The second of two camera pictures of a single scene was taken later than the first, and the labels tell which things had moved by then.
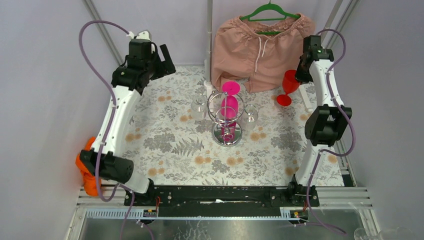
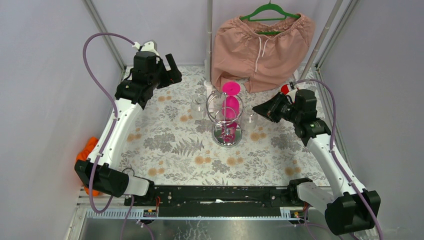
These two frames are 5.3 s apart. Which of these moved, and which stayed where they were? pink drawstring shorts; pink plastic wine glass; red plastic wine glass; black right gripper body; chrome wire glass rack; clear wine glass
Moved: red plastic wine glass; black right gripper body
Stayed: clear wine glass; chrome wire glass rack; pink drawstring shorts; pink plastic wine glass
